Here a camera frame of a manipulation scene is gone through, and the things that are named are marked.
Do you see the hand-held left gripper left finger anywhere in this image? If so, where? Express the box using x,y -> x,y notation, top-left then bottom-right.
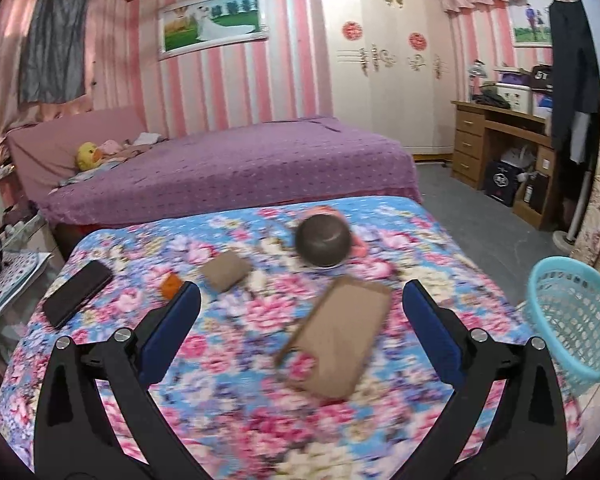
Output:
32,281 -> 208,480

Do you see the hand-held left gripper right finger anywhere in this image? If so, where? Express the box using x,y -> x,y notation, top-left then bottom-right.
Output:
402,280 -> 578,480

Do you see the light blue plastic basket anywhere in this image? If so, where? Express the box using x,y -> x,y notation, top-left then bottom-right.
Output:
526,256 -> 600,396

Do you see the small orange block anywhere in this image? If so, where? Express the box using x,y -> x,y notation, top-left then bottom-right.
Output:
161,272 -> 185,301

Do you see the floral blanket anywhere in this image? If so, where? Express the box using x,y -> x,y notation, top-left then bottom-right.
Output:
0,195 -> 581,480

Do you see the small brown square pad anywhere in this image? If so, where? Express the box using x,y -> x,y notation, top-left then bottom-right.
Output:
200,251 -> 251,292

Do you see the black phone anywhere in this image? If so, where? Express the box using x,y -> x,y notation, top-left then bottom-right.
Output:
42,260 -> 113,330

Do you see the dark round bowl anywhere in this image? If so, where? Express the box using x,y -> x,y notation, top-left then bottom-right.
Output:
296,204 -> 368,268

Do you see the white standing fan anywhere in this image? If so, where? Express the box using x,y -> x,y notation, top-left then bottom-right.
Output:
552,170 -> 593,256

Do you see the glass side table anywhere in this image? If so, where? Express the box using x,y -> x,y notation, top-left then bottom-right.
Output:
0,220 -> 63,361

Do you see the black gift bag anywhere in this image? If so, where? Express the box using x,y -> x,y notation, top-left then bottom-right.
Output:
482,160 -> 521,207

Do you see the bed with purple cover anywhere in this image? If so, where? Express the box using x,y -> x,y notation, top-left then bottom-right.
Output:
5,105 -> 423,231

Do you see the yellow duck plush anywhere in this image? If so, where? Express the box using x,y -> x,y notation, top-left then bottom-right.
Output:
76,142 -> 103,171

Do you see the white plastic bag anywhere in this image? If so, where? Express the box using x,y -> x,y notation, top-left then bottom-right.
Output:
500,145 -> 536,171

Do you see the wooden desk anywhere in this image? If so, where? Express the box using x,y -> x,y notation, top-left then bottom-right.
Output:
451,100 -> 561,231

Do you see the white wardrobe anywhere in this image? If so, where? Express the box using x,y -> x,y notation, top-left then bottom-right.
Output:
316,0 -> 461,157

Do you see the white storage box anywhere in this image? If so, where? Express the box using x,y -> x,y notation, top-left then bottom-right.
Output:
495,82 -> 533,113

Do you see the desk lamp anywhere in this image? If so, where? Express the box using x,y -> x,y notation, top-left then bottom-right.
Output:
467,60 -> 488,98

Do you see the dark hanging jacket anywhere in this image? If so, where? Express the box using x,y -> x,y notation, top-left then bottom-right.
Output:
549,0 -> 600,163

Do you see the large framed wedding photo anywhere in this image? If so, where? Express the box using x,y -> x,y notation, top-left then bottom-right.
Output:
157,0 -> 268,61

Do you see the grey cloth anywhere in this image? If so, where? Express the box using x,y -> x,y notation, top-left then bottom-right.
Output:
19,0 -> 90,106

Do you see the pink satin curtain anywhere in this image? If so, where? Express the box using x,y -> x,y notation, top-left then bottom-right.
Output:
0,0 -> 96,131

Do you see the small framed photo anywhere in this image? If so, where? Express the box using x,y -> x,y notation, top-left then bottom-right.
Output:
509,0 -> 555,48

